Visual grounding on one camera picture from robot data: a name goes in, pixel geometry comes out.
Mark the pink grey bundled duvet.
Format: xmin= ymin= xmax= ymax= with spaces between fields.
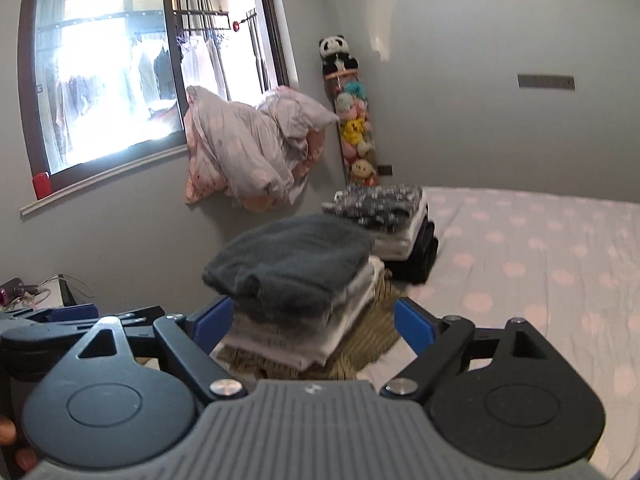
xmin=184 ymin=86 xmax=338 ymax=212

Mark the left hand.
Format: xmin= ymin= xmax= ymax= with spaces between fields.
xmin=0 ymin=415 xmax=38 ymax=472

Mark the bedside table with cables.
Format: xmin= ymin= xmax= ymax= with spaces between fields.
xmin=1 ymin=273 xmax=96 ymax=312

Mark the grey wall vent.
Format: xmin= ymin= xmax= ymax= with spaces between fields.
xmin=516 ymin=74 xmax=576 ymax=91

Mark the white patterned folded garment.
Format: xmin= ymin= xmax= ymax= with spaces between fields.
xmin=322 ymin=184 xmax=423 ymax=234

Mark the beige folded clothes stack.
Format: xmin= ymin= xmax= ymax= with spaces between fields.
xmin=222 ymin=256 xmax=385 ymax=372

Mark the pink dotted grey bedsheet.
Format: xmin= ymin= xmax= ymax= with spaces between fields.
xmin=354 ymin=185 xmax=640 ymax=480

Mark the hanging plush toy organizer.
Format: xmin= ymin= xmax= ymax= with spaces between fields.
xmin=324 ymin=70 xmax=378 ymax=186

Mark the red cup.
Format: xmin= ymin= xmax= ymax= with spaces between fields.
xmin=32 ymin=171 xmax=53 ymax=200

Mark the panda plush toy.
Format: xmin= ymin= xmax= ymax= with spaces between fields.
xmin=319 ymin=35 xmax=359 ymax=76

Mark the olive striped garment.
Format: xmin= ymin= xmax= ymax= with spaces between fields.
xmin=214 ymin=269 xmax=400 ymax=380

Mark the window with dark frame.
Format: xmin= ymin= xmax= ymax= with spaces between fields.
xmin=17 ymin=0 xmax=288 ymax=194

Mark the black folded clothes pile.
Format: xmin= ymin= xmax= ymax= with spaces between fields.
xmin=385 ymin=218 xmax=439 ymax=285

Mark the dark grey garment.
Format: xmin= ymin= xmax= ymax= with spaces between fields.
xmin=202 ymin=214 xmax=374 ymax=325

